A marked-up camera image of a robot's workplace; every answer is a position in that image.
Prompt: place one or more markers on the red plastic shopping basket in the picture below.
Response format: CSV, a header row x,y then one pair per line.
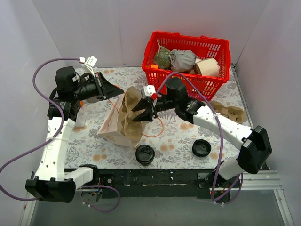
x,y
204,47

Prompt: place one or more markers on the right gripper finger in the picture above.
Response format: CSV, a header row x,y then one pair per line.
x,y
146,116
143,104

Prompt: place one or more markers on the spare black cup lid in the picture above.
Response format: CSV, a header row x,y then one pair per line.
x,y
201,148

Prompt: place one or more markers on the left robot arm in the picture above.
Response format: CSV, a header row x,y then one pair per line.
x,y
50,182

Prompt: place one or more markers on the green netted melon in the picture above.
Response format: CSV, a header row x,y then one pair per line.
x,y
162,58

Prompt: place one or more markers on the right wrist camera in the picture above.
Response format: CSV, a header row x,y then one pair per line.
x,y
149,94

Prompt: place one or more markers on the white milk bottle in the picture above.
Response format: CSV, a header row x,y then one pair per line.
x,y
80,119

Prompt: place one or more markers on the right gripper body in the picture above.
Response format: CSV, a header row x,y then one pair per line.
x,y
152,108

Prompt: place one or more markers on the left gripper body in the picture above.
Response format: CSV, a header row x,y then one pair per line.
x,y
100,84

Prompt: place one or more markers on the green paper coffee cup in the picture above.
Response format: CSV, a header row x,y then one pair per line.
x,y
145,163

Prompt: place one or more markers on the cardboard cup carrier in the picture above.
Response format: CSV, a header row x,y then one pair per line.
x,y
233,113
126,125

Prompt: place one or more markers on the grey straw holder cup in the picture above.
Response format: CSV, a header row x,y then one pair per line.
x,y
93,100

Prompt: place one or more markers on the beige paper roll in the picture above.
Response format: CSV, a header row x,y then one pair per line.
x,y
206,67

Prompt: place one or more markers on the black plastic cup lid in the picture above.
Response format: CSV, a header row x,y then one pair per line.
x,y
144,153

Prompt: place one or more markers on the grey crumpled paper bag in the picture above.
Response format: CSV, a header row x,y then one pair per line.
x,y
182,60

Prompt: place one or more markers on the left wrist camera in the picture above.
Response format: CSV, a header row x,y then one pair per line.
x,y
88,63

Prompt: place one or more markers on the beige paper bag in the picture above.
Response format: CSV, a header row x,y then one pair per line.
x,y
108,130

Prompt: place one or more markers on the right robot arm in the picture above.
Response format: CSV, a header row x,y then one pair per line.
x,y
253,143

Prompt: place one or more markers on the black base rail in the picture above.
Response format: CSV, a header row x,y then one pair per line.
x,y
128,183

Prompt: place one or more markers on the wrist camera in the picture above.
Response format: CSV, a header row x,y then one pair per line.
x,y
149,94
88,63

